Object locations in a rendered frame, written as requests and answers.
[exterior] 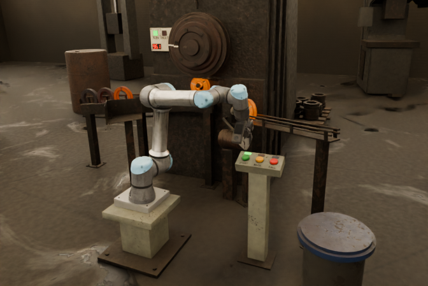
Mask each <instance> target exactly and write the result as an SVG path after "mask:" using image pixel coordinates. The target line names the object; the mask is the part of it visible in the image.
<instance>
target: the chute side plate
mask: <svg viewBox="0 0 428 286"><path fill-rule="evenodd" d="M141 105H142V113H151V112H153V109H152V108H149V107H146V106H144V105H143V104H141ZM80 107H81V110H82V115H84V114H85V111H89V112H90V114H105V113H104V104H91V105H80ZM204 109H210V113H212V106H209V107H207V108H204ZM173 111H195V112H202V113H203V108H199V107H197V106H172V109H170V110H169V112H173Z"/></svg>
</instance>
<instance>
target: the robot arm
mask: <svg viewBox="0 0 428 286"><path fill-rule="evenodd" d="M139 98H140V101H141V103H142V104H143V105H144V106H146V107H149V108H152V109H153V133H152V149H151V150H150V151H149V157H147V156H142V157H138V158H136V159H134V160H133V161H132V163H131V189H130V192H129V201H130V202H132V203H134V204H148V203H151V202H152V201H154V200H155V191H154V188H153V185H152V178H153V177H155V176H158V175H160V174H162V173H165V172H166V171H167V170H169V169H170V168H171V166H172V163H173V160H172V157H171V155H170V153H169V151H168V150H167V142H168V120H169V110H170V109H172V106H197V107H199V108H207V107H209V106H213V105H215V104H218V103H227V104H232V105H233V110H234V116H235V119H236V120H237V121H236V125H235V128H234V132H233V135H232V140H231V141H232V143H236V144H239V145H240V146H241V147H242V148H243V149H244V150H247V149H248V147H249V146H250V143H251V140H252V133H251V132H250V131H251V130H253V126H252V124H253V120H250V116H249V114H250V110H249V105H248V93H247V91H246V87H245V86H244V85H241V84H239V85H234V86H232V87H231V88H227V87H221V86H219V85H218V86H216V85H214V86H212V87H211V88H210V90H175V88H174V87H173V86H172V85H171V84H170V83H160V84H156V85H149V86H146V87H144V88H143V89H142V90H141V92H140V95H139ZM244 137H245V138H244ZM243 141H244V142H245V145H244V142H243Z"/></svg>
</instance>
